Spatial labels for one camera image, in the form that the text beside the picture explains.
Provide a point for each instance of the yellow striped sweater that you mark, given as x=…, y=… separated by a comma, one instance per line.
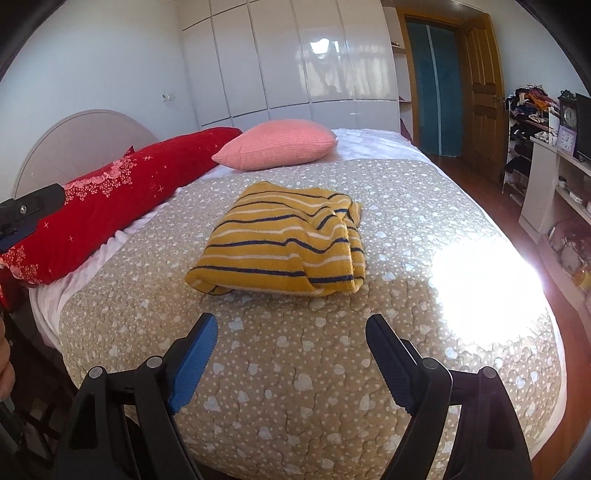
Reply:
x=277, y=240

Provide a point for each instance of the purple small clock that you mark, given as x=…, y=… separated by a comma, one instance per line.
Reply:
x=565, y=138

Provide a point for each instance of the dark mantel clock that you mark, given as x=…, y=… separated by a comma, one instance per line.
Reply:
x=568, y=113

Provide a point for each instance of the white glossy wardrobe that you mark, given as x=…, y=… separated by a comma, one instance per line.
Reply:
x=286, y=55

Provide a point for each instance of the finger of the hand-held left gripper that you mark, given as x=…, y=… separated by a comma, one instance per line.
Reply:
x=27, y=210

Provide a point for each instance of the beige heart-print quilt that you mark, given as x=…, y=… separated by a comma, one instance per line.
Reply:
x=300, y=369

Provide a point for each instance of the black monitor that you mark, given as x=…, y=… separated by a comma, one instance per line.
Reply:
x=584, y=129

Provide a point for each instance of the wall switch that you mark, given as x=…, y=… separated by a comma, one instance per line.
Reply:
x=167, y=97

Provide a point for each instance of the teal door curtain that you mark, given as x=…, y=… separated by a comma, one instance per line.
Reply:
x=436, y=92

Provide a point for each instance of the person's left forearm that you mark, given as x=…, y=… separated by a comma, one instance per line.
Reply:
x=5, y=360

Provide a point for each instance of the pink pillow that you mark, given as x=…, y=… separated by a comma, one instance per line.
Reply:
x=277, y=143

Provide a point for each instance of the white desk shelf unit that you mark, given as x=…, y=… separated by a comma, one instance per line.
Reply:
x=542, y=184

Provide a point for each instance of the wooden door frame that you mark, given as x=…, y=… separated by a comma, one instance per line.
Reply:
x=412, y=101

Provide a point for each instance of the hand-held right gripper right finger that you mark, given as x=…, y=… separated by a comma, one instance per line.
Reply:
x=390, y=364

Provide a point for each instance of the pale round headboard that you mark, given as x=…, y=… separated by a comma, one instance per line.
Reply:
x=78, y=138

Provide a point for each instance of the shoe rack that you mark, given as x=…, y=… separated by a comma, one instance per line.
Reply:
x=524, y=138

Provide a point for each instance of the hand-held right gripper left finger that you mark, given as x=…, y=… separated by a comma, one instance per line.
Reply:
x=194, y=364

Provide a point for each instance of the wooden door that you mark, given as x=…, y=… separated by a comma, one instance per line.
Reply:
x=482, y=92

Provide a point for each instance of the red floral pillow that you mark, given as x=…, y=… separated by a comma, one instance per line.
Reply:
x=138, y=184

